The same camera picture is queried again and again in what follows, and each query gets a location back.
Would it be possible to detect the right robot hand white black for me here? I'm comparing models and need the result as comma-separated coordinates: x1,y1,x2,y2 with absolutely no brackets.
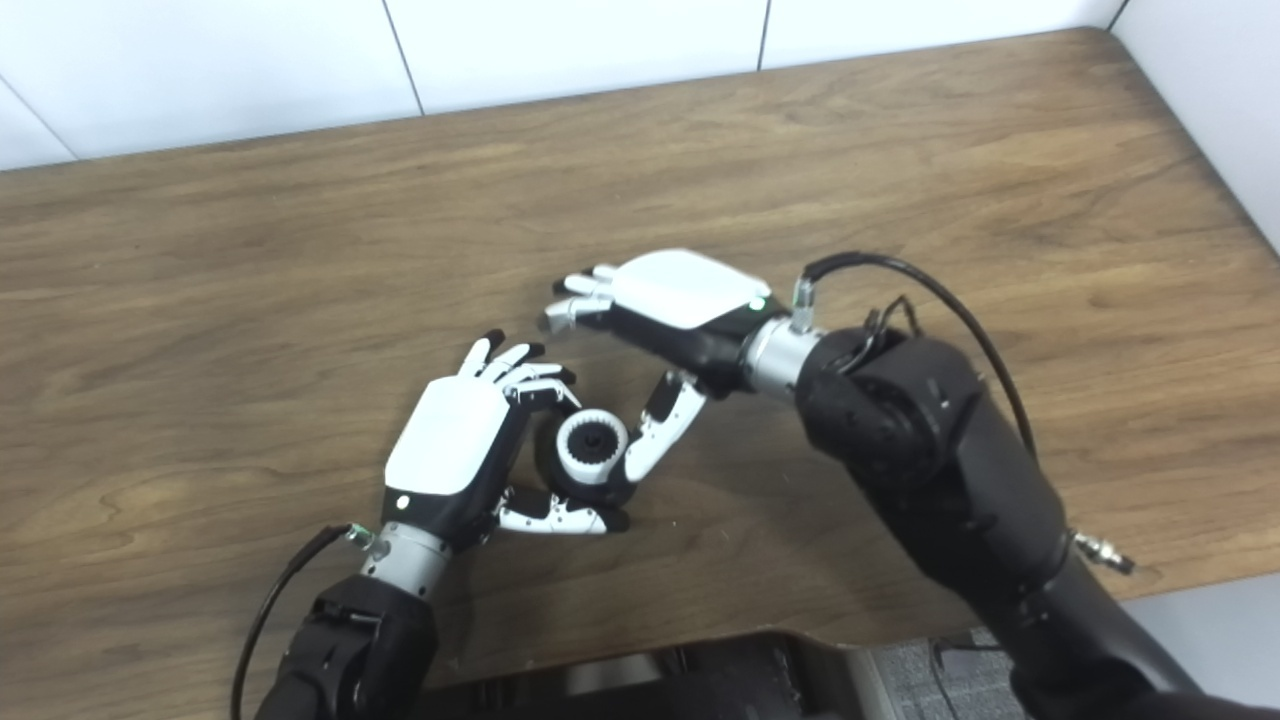
540,248,777,482

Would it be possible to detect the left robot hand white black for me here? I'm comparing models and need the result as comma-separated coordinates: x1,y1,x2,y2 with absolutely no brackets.
385,330,631,554

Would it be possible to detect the white plastic ring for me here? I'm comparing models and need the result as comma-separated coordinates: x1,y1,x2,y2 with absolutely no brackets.
555,408,629,486

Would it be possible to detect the round black plastic part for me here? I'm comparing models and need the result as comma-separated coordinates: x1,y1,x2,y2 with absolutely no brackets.
535,405,641,507

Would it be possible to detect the black robot torso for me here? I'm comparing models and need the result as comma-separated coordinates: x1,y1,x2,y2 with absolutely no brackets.
410,630,873,720

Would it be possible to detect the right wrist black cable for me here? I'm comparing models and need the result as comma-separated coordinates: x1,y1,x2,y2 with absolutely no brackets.
790,251,1137,577

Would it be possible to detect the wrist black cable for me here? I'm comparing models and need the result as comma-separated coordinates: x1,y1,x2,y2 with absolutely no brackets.
790,251,1137,577
230,522,377,720

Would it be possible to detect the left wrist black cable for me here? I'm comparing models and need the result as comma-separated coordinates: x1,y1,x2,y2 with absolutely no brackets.
230,522,377,720

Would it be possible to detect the right arm thin black wire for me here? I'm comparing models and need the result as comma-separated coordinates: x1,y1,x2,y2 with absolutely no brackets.
850,294,922,372

